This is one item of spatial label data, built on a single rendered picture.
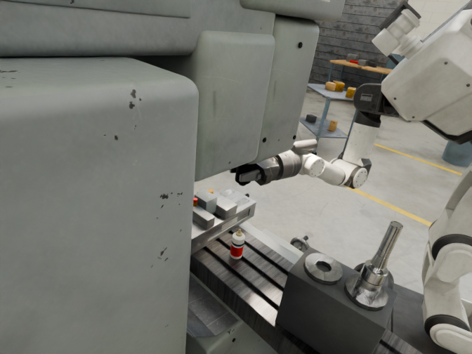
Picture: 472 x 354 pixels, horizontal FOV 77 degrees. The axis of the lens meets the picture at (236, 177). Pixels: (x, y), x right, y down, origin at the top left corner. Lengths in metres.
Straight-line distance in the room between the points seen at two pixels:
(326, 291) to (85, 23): 0.64
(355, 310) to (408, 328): 0.84
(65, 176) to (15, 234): 0.06
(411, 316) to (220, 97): 1.34
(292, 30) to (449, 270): 0.92
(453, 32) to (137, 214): 0.84
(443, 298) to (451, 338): 0.14
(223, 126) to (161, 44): 0.18
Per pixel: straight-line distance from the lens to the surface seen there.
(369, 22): 8.65
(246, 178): 0.82
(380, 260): 0.68
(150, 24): 0.43
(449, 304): 1.40
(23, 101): 0.26
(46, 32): 0.38
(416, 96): 1.01
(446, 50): 0.95
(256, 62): 0.56
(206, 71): 0.48
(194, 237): 0.96
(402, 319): 1.57
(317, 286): 0.73
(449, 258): 1.21
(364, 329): 0.74
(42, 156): 0.27
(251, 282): 0.94
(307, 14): 0.67
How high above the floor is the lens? 1.62
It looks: 29 degrees down
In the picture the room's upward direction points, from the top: 7 degrees clockwise
